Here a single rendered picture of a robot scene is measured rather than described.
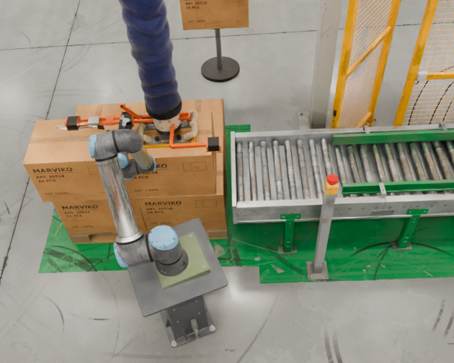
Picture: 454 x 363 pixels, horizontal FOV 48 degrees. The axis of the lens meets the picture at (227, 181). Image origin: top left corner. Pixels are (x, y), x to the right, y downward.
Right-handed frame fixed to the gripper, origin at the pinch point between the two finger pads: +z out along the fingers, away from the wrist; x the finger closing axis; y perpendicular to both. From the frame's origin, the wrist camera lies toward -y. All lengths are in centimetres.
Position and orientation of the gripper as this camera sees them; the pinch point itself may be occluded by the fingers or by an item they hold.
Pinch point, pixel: (122, 120)
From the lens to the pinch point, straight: 334.3
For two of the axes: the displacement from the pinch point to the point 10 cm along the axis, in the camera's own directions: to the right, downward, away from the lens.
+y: 10.0, -0.4, -0.3
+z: -0.1, -7.8, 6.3
